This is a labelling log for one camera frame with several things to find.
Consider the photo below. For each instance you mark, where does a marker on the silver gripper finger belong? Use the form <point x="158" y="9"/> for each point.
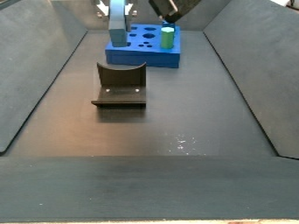
<point x="130" y="13"/>
<point x="104" y="7"/>

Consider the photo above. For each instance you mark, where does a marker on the light blue rectangular block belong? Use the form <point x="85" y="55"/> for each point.
<point x="117" y="23"/>

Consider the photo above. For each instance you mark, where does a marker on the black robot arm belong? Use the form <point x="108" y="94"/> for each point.
<point x="170" y="10"/>

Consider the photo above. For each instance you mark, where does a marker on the blue shape sorting board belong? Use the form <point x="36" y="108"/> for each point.
<point x="145" y="48"/>

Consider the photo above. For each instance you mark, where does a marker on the black curved fixture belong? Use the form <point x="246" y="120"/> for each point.
<point x="122" y="86"/>

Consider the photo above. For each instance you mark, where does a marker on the dark blue star peg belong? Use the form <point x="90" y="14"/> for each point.
<point x="166" y="24"/>

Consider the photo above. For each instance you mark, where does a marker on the green hexagonal prism peg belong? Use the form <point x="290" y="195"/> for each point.
<point x="168" y="37"/>

